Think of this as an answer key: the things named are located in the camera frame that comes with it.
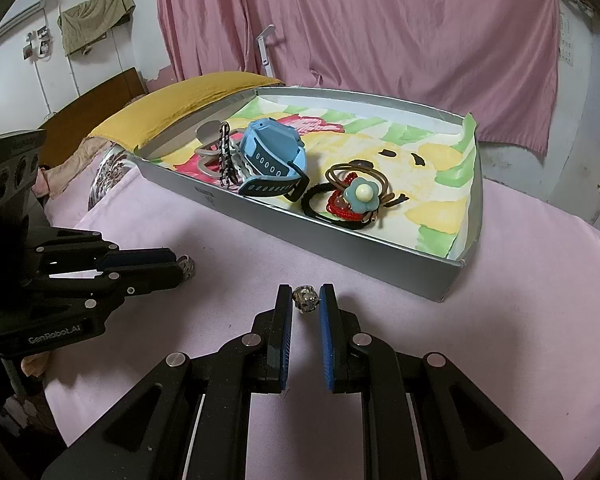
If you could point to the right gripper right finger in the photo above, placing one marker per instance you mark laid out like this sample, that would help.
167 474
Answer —
423 418

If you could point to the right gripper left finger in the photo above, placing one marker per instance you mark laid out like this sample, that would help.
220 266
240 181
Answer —
188 418

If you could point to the grey hair claw clip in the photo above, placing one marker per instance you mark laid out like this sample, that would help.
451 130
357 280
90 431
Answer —
209 151

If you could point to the blue smart watch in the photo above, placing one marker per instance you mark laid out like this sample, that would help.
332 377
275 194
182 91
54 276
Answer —
276 156

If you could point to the black white hair clip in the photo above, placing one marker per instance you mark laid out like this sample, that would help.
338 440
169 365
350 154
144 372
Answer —
228 174

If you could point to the person left hand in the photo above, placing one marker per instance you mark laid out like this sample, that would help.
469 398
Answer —
36 365

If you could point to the pink bed sheet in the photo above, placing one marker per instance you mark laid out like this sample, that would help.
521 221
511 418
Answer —
522 321

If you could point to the wooden headboard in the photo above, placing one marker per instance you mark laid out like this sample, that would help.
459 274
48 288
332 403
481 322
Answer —
66 129

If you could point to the yellow pillow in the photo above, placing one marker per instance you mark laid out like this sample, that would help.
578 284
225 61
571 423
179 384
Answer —
137 124

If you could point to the grey shallow box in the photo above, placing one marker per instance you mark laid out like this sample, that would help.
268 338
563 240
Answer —
425 275

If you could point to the colourful bear towel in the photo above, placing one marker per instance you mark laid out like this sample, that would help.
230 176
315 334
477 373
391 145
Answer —
396 171

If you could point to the olive hanging cloth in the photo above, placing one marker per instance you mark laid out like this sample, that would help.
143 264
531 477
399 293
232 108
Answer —
84 24

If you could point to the white air conditioner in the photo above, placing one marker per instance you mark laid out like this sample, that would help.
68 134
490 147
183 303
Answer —
14 20

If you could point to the pink curtain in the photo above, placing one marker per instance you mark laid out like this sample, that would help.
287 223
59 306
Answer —
494 59

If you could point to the wall socket switch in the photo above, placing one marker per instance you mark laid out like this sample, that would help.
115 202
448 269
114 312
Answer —
38 44

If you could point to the white window handle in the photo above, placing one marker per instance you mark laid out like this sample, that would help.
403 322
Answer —
265 58

